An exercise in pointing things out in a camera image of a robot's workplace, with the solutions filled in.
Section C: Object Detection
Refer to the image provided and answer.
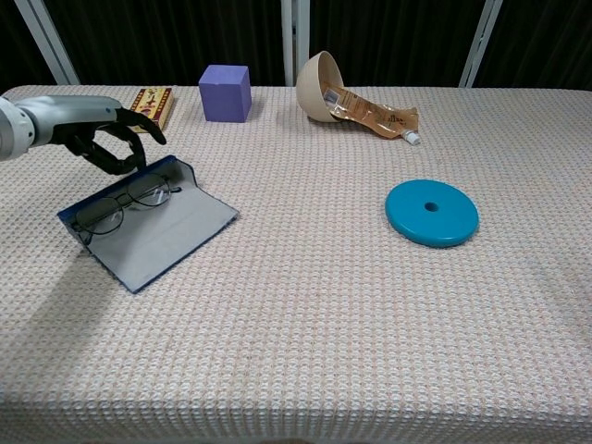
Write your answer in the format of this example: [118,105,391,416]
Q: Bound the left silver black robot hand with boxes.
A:
[16,95,167,177]

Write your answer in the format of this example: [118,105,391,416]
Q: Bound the beige bowl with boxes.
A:
[295,50,346,124]

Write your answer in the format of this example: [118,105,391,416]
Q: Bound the golden brown snack pouch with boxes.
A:
[322,80,422,147]

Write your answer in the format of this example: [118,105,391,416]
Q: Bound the black curtain panel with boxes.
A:
[475,0,592,92]
[308,0,485,88]
[43,0,284,88]
[0,0,59,93]

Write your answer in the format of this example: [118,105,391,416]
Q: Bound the red and yellow box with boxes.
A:
[128,86,176,131]

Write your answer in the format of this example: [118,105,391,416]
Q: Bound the beige woven tablecloth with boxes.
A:
[0,84,592,444]

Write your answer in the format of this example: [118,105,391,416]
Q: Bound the teal disc with hole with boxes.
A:
[385,179,480,249]

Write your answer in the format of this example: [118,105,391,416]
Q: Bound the grey metal frame post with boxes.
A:
[280,0,311,88]
[13,0,81,86]
[459,0,504,89]

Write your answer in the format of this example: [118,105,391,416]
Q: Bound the purple foam cube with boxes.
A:
[198,64,253,124]

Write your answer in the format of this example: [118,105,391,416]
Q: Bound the black wire-rim eyeglasses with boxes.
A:
[71,173,184,246]

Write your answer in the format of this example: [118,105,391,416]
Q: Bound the blue glasses case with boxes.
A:
[56,154,241,295]

